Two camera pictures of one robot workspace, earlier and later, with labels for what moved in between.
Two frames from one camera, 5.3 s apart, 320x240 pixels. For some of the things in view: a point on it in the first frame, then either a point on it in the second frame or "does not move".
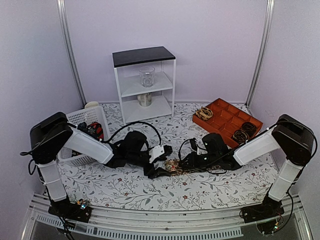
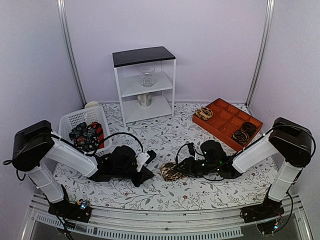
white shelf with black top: [145, 81] does not move
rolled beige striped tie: [204, 113] does not move
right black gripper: [193, 164] -> [189, 168]
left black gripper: [155, 173] -> [145, 172]
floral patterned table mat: [110, 185] does not move
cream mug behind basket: [91, 104] does not move
